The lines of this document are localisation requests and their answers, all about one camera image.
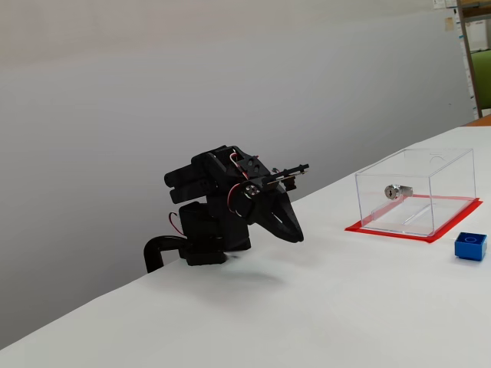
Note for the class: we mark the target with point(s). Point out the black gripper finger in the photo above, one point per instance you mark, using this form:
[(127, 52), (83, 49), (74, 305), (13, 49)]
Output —
[(292, 216), (261, 214)]

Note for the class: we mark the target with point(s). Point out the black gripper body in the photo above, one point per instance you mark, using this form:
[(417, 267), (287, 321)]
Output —
[(265, 205)]

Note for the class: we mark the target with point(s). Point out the blue lego brick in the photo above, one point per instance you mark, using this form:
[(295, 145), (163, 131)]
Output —
[(470, 251)]

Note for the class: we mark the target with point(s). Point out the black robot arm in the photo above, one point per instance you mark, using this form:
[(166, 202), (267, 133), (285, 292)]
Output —
[(215, 230)]

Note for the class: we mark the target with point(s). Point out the transparent plastic box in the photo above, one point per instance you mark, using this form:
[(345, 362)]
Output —
[(452, 184)]

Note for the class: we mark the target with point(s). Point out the white box with print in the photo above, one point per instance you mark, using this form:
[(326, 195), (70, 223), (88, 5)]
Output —
[(479, 34)]

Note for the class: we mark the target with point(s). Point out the silver cam lock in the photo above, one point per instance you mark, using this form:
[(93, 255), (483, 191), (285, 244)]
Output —
[(391, 191)]

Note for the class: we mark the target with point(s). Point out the black table clamp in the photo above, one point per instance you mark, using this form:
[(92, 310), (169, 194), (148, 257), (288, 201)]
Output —
[(151, 249)]

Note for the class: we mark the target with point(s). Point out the wooden table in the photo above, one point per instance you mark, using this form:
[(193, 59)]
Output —
[(481, 120)]

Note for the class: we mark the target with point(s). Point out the green panel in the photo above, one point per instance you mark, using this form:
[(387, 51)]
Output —
[(484, 80)]

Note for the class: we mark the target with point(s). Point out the beige sticker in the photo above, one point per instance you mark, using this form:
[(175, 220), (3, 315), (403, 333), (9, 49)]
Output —
[(448, 23)]

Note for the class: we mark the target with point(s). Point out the white paper sheet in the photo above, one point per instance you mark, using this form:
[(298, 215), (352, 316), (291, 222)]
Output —
[(441, 4)]

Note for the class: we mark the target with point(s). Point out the wooden shelf frame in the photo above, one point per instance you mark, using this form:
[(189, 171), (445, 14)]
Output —
[(472, 73)]

